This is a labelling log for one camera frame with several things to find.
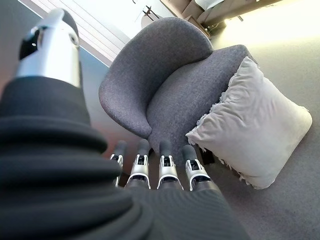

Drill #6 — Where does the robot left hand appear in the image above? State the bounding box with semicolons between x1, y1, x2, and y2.
0;7;248;240

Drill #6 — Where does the white fringed cushion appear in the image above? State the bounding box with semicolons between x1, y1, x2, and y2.
185;56;313;190

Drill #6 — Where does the white slatted window blind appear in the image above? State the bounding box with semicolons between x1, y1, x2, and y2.
18;0;137;68

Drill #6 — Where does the grey fabric armchair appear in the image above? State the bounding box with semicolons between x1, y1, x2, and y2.
98;17;253;166

